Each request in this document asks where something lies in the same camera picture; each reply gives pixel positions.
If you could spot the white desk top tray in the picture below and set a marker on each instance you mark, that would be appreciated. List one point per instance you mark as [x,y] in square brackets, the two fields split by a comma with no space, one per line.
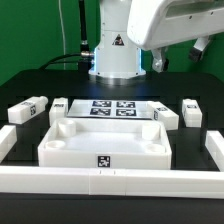
[106,143]

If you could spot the white marker base plate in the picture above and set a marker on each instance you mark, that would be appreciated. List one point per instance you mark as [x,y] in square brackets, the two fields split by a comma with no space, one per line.
[109,109]

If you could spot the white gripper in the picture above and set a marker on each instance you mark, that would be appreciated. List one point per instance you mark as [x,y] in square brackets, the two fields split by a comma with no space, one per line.
[158,23]

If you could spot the white U-shaped fence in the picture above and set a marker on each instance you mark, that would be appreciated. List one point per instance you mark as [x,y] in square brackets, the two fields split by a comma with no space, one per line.
[97,181]

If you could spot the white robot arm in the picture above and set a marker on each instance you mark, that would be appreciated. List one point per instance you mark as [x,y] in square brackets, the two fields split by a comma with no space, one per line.
[116,58]

